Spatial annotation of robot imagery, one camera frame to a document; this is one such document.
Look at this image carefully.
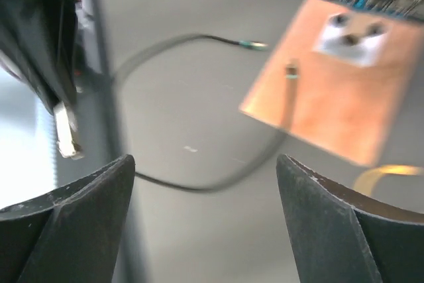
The black patch cable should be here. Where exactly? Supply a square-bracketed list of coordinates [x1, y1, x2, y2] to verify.
[109, 33, 301, 193]

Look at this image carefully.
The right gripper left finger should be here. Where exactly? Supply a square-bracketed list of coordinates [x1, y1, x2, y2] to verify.
[1, 154, 135, 283]

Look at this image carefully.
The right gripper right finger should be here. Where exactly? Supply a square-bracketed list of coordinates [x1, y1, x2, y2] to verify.
[276, 155, 423, 282]

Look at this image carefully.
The wooden board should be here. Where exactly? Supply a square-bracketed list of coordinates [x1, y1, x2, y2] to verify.
[240, 0, 423, 166]

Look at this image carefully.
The yellow ethernet cable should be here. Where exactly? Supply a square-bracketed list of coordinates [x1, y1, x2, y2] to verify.
[352, 164, 424, 194]

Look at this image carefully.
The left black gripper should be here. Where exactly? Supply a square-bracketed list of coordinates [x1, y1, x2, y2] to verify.
[1, 0, 81, 113]

